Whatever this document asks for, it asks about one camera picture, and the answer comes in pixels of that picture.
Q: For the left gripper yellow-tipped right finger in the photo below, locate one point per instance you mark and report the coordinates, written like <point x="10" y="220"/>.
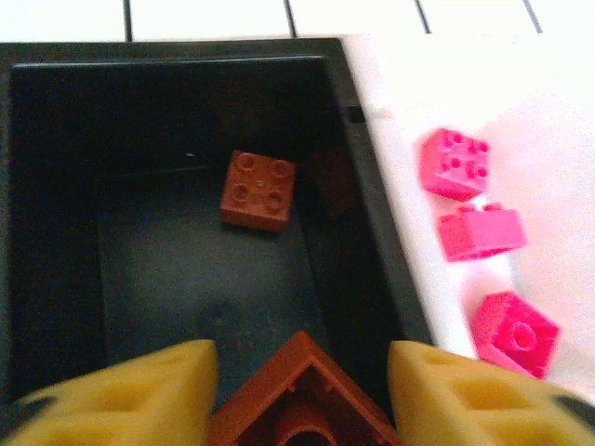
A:
<point x="488" y="404"/>

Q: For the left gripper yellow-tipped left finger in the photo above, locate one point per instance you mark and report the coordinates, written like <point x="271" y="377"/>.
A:
<point x="116" y="399"/>

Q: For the pink lego brick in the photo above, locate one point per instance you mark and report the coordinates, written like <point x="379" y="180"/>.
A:
<point x="455" y="167"/>
<point x="481" y="234"/>
<point x="516" y="332"/>

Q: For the orange lego brick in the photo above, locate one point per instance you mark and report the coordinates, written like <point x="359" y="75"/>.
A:
<point x="302" y="371"/>
<point x="258" y="190"/>

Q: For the black plastic container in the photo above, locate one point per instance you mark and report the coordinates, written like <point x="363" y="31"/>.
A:
<point x="139" y="232"/>

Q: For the white plastic container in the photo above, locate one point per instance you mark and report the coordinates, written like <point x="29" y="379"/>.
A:
<point x="548" y="116"/>

